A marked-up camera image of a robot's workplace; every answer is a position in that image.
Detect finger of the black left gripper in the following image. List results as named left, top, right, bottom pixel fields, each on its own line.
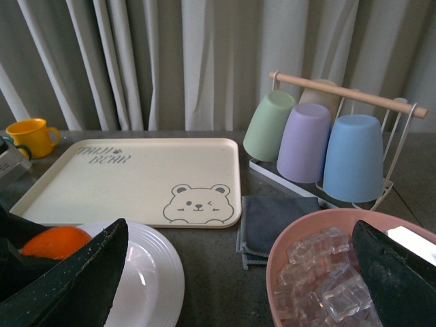
left=1, top=209, right=58, bottom=301

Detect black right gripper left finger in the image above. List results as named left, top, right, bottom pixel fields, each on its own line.
left=1, top=218, right=129, bottom=326

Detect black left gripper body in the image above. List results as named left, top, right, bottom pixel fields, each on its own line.
left=1, top=137, right=31, bottom=190

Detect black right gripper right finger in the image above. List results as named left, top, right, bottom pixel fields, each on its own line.
left=352, top=220, right=435, bottom=326

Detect orange fruit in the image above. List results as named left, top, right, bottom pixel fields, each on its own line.
left=21, top=225, right=92, bottom=260

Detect white ribbed plate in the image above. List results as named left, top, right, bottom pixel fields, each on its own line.
left=75, top=221, right=186, bottom=327

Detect dark green mug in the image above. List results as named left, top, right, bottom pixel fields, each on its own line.
left=15, top=144, right=33, bottom=161

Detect yellow mug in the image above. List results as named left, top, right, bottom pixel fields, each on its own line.
left=6, top=118, right=61, bottom=159

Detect clear ice cube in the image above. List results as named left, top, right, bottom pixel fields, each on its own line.
left=322, top=285, right=360, bottom=322

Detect pink bowl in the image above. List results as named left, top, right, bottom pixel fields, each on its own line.
left=266, top=208, right=435, bottom=326

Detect grey curtain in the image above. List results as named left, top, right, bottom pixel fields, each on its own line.
left=1, top=1, right=435, bottom=132

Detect blue plastic cup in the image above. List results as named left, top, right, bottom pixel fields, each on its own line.
left=323, top=114, right=384, bottom=203

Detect cream bear tray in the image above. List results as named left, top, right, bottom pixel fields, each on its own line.
left=11, top=138, right=242, bottom=228

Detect grey folded cloth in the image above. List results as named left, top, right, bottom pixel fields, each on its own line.
left=236, top=196, right=321, bottom=270

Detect purple plastic cup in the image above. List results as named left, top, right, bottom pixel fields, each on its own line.
left=277, top=103, right=331, bottom=183

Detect white cup rack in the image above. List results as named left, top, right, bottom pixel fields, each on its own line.
left=249, top=71, right=428, bottom=211

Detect green plastic cup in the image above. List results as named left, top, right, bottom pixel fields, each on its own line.
left=243, top=90, right=296, bottom=161

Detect beige plastic cup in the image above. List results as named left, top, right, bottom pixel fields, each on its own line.
left=299, top=88, right=339, bottom=120

